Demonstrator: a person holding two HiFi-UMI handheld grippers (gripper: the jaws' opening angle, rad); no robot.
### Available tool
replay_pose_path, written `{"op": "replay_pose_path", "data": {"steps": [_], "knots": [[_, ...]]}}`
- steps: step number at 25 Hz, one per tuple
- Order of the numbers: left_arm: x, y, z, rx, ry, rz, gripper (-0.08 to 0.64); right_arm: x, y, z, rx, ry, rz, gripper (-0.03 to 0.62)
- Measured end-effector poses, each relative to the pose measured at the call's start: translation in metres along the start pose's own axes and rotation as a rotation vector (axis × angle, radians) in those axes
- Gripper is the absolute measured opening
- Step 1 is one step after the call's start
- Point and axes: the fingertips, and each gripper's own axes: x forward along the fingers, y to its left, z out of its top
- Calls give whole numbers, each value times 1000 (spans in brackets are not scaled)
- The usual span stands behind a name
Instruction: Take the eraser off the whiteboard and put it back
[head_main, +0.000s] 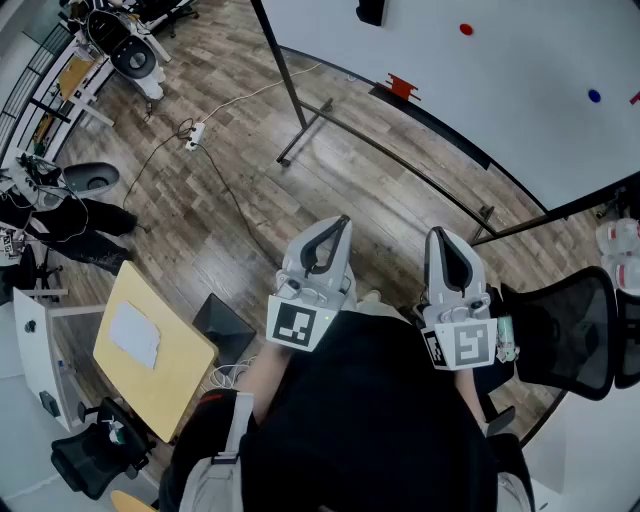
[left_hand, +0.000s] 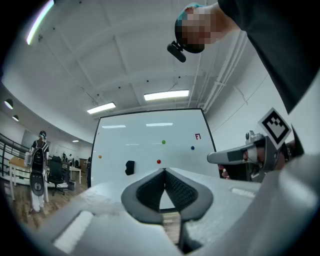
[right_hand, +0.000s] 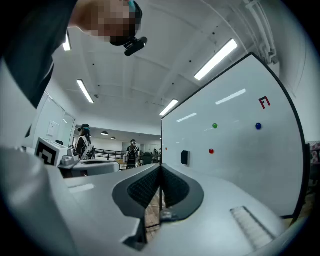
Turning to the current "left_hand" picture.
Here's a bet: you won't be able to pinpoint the long ceiling light strip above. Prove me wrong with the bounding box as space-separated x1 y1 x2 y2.
26 0 55 46

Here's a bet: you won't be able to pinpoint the person's head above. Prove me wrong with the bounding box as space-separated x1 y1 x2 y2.
174 2 241 55

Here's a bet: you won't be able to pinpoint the white ceiling pipes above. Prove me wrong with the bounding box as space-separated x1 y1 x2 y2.
187 29 251 113

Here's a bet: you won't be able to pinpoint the white table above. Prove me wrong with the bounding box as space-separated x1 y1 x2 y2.
68 165 83 185

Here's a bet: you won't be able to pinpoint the black whiteboard eraser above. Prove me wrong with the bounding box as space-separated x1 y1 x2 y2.
124 160 136 176

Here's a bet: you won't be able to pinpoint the black office chair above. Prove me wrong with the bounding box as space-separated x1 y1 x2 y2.
47 155 67 197

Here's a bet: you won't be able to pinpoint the rectangular ceiling light panel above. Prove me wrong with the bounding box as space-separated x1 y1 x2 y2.
143 89 190 102
86 101 117 115

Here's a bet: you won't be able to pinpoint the person's black shirt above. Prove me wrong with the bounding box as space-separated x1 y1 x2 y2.
216 0 320 115

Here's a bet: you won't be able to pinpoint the black metal railing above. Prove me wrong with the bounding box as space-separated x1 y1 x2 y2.
0 132 31 177

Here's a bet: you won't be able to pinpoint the black head-mounted camera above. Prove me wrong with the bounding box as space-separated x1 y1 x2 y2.
166 40 187 63

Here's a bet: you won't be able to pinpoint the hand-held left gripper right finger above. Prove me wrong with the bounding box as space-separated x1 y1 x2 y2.
163 167 215 222

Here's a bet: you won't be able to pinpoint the wooden desk with white legs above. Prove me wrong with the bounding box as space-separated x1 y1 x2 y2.
8 156 33 201

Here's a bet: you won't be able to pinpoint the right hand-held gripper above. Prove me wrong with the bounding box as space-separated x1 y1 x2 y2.
206 107 293 183

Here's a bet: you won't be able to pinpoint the black-framed whiteboard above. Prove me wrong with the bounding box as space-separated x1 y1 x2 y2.
87 107 221 213

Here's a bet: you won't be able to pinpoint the person's right hand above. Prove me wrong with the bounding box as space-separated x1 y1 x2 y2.
218 164 230 180

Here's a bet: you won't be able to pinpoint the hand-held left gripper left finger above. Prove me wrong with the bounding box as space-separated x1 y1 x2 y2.
120 167 166 225

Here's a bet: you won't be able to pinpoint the teal head strap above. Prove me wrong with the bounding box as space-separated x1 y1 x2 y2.
176 2 209 23

